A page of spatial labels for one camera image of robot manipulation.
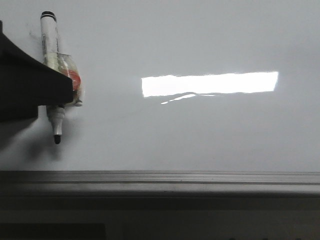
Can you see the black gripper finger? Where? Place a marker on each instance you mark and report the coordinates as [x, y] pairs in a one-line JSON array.
[[26, 84]]

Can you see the white whiteboard marker pen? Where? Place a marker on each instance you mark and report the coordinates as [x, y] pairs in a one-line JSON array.
[[56, 58]]

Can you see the white whiteboard surface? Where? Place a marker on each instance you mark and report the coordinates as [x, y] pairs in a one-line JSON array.
[[176, 85]]

